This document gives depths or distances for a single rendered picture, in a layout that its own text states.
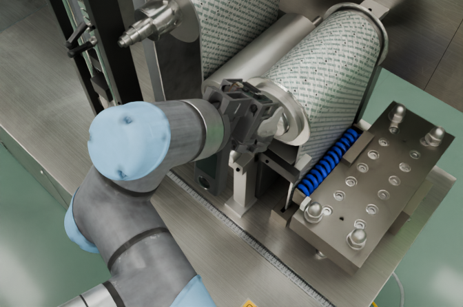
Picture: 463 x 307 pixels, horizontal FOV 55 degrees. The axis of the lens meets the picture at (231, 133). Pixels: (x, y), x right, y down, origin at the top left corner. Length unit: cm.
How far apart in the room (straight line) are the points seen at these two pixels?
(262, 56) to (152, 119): 48
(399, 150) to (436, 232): 118
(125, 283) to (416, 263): 176
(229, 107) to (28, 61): 99
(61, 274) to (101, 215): 158
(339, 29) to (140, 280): 57
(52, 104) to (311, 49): 78
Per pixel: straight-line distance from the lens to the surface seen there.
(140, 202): 50
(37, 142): 127
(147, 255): 47
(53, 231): 217
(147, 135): 43
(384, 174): 102
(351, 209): 96
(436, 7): 92
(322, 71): 78
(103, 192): 50
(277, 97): 73
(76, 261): 208
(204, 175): 65
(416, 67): 101
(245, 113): 60
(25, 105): 136
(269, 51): 90
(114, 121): 44
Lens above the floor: 187
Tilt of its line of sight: 56 degrees down
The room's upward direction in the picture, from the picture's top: straight up
